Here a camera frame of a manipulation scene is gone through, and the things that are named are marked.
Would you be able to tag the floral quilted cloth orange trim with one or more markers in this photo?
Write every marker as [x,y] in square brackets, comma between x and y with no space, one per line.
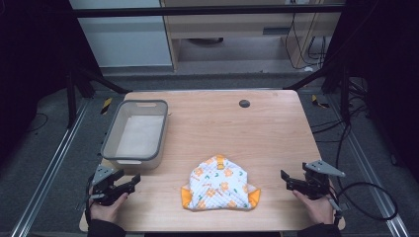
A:
[217,184]

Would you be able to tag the person's right hand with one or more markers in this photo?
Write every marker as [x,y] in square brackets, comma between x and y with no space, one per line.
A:
[318,209]

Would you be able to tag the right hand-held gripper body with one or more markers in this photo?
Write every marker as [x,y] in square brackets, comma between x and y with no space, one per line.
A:
[314,184]

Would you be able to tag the person's left hand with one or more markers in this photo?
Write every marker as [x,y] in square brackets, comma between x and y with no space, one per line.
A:
[107,210]

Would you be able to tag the white cabinet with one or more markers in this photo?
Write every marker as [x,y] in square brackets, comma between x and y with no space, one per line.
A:
[125,39]

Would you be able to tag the black yellow hazard tape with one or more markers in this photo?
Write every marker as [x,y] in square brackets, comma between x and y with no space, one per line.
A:
[106,106]
[318,102]

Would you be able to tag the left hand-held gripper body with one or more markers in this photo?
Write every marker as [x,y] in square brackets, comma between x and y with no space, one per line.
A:
[102,191]

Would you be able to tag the light wooden shelf unit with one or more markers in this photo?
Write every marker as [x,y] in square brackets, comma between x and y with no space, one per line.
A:
[230,29]

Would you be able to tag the grey round desk grommet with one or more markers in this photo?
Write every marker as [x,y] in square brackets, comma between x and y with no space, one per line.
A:
[244,104]

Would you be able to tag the white plastic basket grey rim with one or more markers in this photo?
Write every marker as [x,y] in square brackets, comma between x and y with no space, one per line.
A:
[140,138]

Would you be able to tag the aluminium floor rail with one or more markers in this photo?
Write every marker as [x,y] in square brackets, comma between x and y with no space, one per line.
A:
[372,171]
[49,168]

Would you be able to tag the black metal stand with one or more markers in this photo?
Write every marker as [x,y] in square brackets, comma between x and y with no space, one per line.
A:
[70,98]
[344,95]

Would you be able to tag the black horizontal frame bar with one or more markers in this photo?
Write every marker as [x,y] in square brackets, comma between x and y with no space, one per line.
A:
[197,11]

